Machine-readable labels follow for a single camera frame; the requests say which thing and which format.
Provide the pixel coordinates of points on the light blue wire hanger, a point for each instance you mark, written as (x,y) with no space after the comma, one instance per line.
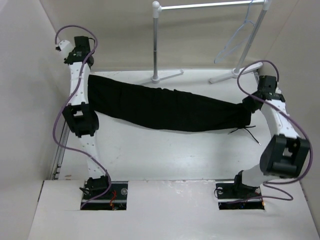
(239,37)

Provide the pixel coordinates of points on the black trousers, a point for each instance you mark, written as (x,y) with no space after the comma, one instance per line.
(164,109)

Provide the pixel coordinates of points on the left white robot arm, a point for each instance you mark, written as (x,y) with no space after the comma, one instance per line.
(80,117)

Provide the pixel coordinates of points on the right aluminium table rail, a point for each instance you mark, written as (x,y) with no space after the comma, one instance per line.
(256,76)

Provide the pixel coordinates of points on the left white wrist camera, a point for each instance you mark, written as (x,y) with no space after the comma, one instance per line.
(64,47)

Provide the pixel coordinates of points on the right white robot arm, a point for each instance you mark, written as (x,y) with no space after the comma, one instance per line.
(286,152)

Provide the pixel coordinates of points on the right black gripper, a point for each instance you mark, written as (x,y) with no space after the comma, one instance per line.
(247,102)

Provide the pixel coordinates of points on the white clothes rack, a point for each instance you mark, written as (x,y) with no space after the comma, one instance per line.
(157,8)

